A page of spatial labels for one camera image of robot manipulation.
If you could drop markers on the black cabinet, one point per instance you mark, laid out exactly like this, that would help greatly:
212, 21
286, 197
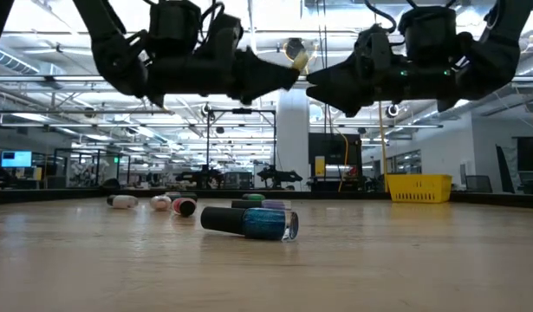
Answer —
335, 147

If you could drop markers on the blue lit monitor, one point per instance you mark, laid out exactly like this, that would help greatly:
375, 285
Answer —
16, 159

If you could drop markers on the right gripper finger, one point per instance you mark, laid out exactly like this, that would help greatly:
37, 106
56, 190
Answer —
344, 73
344, 97

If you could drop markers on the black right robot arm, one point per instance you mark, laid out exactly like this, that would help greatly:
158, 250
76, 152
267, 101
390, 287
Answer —
495, 52

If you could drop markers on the black aluminium table frame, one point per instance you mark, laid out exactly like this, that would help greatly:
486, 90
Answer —
53, 196

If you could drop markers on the dark leaning board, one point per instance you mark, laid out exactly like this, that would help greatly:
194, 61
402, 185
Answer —
504, 173

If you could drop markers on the lavender nail polish bottle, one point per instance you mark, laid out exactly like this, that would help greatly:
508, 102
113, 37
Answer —
274, 204

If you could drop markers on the black background robot arm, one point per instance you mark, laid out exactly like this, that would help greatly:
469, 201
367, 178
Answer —
277, 175
201, 177

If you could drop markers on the black robot station frame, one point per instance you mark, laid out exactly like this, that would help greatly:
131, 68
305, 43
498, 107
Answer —
261, 111

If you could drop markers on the cream nail polish bottle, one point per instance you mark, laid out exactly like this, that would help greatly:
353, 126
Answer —
300, 61

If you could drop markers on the blue glitter nail polish bottle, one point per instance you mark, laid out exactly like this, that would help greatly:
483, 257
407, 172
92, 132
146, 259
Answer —
261, 223

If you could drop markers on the large black screen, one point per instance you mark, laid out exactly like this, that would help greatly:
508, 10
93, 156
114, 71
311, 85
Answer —
528, 156

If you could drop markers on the white building column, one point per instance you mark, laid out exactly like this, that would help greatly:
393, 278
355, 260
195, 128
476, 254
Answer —
293, 138

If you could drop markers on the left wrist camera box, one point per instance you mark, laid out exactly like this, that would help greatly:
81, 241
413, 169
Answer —
175, 30

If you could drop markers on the pale pink nail polish bottle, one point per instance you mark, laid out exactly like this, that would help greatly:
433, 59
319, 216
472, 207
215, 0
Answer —
125, 202

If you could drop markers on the grey mesh chair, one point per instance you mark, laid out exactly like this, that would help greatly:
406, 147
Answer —
478, 184

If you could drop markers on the black ceiling device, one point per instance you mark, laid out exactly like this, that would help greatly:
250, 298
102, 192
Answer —
294, 44

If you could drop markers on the peach nail polish bottle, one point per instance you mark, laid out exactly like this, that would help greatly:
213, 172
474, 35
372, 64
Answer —
160, 203

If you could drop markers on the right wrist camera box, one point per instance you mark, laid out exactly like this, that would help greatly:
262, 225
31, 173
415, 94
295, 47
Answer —
428, 34

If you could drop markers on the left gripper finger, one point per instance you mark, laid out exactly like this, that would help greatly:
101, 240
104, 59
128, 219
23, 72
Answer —
257, 94
266, 73

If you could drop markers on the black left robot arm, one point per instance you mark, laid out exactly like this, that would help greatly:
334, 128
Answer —
114, 56

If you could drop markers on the yellow sign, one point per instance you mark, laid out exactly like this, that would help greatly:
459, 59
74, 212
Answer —
320, 166

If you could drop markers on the coral nail polish bottle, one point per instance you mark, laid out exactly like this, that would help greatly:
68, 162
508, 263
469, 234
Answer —
186, 208

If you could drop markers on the yellow plastic basket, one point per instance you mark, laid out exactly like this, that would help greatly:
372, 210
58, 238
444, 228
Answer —
417, 188

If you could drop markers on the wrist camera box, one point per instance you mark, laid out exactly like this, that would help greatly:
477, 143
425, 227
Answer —
175, 30
428, 34

